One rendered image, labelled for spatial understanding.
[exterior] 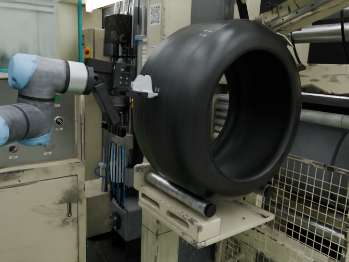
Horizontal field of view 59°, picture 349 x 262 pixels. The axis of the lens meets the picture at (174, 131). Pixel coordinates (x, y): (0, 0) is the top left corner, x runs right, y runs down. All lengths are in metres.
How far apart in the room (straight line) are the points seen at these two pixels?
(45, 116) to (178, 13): 0.71
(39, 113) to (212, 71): 0.43
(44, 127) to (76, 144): 0.72
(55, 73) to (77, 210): 0.88
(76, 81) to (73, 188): 0.78
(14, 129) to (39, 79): 0.12
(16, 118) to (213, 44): 0.51
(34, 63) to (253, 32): 0.58
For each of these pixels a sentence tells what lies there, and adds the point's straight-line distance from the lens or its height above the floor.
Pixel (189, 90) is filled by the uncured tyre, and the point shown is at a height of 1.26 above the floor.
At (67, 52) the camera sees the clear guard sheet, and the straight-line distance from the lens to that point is 1.37.
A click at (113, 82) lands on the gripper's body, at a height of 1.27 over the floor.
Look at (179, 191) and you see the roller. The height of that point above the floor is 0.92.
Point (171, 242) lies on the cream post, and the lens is 1.46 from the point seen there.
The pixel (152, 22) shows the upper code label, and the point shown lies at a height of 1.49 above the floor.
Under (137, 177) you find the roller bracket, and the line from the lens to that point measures 1.19.
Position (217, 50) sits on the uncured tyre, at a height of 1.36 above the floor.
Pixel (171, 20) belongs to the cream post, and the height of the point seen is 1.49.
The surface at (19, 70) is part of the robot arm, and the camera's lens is 0.70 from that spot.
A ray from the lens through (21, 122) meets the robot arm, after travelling 0.67.
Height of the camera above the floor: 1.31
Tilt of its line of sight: 11 degrees down
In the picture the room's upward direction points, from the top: 3 degrees clockwise
